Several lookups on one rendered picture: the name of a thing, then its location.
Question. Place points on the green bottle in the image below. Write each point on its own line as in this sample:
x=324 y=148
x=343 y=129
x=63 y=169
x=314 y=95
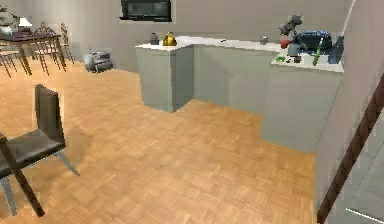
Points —
x=317 y=53

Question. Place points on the dark grey chair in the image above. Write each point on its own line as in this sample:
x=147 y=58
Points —
x=46 y=116

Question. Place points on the grey kitchen counter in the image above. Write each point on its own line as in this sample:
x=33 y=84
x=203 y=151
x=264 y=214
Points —
x=230 y=80

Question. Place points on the gold kettle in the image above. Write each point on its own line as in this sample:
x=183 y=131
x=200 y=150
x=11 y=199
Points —
x=169 y=40

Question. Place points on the dark grey jar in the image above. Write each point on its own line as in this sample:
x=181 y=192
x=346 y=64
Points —
x=154 y=39

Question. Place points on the small grey can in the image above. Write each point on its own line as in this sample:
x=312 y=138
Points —
x=263 y=40

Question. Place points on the green sponge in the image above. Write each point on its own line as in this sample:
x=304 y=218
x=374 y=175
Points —
x=280 y=59

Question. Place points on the grey floor appliance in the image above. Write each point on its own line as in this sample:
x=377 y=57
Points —
x=97 y=61

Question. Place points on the small dark brown item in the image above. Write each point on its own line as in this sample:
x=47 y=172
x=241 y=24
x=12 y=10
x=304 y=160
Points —
x=297 y=59

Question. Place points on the grey cup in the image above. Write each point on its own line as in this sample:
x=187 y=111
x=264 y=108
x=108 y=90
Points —
x=294 y=49

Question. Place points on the dark grey plant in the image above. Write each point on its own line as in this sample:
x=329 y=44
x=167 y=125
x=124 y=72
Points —
x=291 y=25

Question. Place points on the dark blue bowl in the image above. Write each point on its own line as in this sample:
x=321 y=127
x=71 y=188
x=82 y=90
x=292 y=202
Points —
x=313 y=39

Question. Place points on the dark wood dining table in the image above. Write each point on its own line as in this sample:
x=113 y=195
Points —
x=26 y=37

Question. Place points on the white lamp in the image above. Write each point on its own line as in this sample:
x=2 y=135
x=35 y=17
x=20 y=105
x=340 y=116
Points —
x=24 y=22

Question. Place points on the dark brown door frame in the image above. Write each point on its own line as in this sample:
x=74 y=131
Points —
x=353 y=150

